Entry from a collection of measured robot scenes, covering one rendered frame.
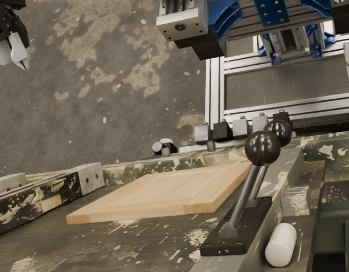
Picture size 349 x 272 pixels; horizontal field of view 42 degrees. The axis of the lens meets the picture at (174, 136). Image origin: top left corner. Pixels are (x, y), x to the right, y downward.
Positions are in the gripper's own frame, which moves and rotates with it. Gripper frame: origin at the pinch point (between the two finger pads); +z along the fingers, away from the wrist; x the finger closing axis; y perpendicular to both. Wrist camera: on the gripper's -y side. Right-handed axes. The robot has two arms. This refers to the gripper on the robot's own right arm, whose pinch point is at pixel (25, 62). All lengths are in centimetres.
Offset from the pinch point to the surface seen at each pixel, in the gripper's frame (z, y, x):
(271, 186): 19, 26, 54
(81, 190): 37.6, 3.6, -2.4
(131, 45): 68, -153, -52
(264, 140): -5, 44, 59
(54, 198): 30.6, 13.4, -2.6
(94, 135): 95, -102, -69
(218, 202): 25, 24, 43
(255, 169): -2, 45, 57
